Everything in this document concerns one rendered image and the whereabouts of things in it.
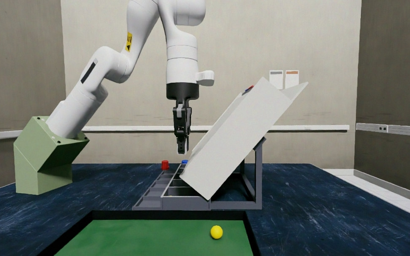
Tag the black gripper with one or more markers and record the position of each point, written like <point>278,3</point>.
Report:
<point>182,92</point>

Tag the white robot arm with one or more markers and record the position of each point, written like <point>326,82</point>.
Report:
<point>71,115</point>

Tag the yellow ball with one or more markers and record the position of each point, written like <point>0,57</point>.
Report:
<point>216,232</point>

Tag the red plug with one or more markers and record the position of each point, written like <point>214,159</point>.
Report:
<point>165,165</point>

